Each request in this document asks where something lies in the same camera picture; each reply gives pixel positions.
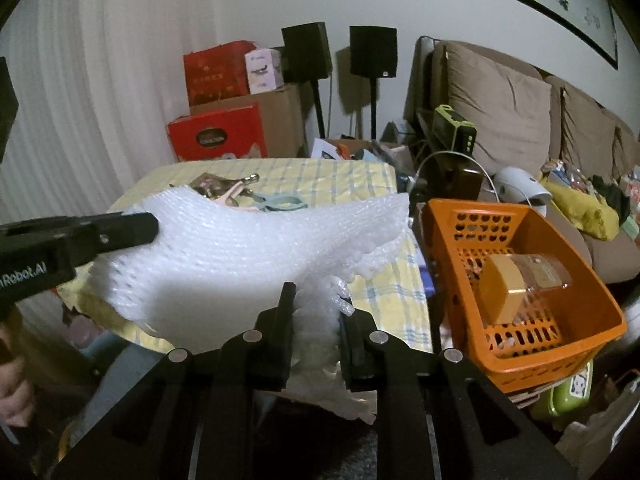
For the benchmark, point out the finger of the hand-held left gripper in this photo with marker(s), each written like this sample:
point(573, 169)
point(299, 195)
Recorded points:
point(125, 232)

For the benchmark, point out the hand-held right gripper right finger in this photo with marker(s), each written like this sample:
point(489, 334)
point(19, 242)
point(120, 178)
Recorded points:
point(352, 345)

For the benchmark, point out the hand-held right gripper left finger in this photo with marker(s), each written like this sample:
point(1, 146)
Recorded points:
point(285, 320)

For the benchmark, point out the white foam wrap sheet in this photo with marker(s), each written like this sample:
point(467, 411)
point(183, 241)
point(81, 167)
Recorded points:
point(225, 270)

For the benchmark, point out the pink plastic clip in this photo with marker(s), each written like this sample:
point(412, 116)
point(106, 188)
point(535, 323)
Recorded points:
point(232, 197)

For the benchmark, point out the blue-grey plastic clip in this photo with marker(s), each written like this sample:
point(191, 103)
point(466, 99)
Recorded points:
point(280, 202)

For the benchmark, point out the orange plastic basket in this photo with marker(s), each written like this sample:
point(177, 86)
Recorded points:
point(445, 260)

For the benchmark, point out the clear jar with tan lid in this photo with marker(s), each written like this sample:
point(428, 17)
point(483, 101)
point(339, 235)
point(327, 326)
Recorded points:
point(510, 285)

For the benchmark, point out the person's left hand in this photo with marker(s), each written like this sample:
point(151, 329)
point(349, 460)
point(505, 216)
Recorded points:
point(15, 400)

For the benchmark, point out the brown card packet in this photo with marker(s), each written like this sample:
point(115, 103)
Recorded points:
point(200, 179)

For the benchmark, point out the red box with oval label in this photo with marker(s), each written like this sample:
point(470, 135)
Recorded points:
point(215, 135)

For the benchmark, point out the yellow checked tablecloth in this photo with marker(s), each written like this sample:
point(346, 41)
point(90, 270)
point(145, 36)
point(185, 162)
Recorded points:
point(330, 177)

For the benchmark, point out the printed paper sheet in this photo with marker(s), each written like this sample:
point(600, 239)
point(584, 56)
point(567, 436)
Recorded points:
point(325, 150)

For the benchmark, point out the red patterned gift box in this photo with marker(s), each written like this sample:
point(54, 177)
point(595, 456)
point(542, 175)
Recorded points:
point(215, 75)

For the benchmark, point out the brown cardboard box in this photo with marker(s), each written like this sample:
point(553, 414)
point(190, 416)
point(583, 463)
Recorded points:
point(280, 120)

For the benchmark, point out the open cardboard box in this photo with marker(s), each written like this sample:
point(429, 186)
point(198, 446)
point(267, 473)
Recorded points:
point(390, 152)

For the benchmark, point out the dark brown wooden box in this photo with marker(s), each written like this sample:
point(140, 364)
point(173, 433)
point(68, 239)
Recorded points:
point(462, 180)

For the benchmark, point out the white pink small box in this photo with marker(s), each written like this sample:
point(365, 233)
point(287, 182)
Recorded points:
point(264, 70)

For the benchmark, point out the green cartoon lunch box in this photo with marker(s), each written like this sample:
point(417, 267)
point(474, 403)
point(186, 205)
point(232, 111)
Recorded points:
point(565, 395)

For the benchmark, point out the white nail lamp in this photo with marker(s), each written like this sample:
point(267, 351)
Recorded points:
point(520, 182)

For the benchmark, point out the green black power station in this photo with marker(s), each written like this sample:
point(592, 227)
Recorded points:
point(452, 127)

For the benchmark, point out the black speaker on stand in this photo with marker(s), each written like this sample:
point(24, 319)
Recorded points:
point(372, 52)
point(306, 52)

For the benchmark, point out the white plastic bag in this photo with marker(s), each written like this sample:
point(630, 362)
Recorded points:
point(600, 435)

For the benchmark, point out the yellow cloth bag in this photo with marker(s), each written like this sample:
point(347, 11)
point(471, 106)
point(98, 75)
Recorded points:
point(580, 210)

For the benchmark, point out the pile of snack packets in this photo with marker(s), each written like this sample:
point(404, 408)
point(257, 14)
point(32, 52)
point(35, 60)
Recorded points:
point(565, 172)

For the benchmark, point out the brown sofa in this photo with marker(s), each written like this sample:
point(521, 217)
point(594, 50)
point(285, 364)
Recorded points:
point(615, 255)

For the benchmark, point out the large brown sofa cushion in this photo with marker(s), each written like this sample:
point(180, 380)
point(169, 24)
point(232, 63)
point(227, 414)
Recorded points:
point(495, 105)

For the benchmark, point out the dark green cloth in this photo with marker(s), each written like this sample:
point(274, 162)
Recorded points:
point(610, 197)

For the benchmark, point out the mint green small box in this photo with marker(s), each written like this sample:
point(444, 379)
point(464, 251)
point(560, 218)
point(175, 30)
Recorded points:
point(631, 229)

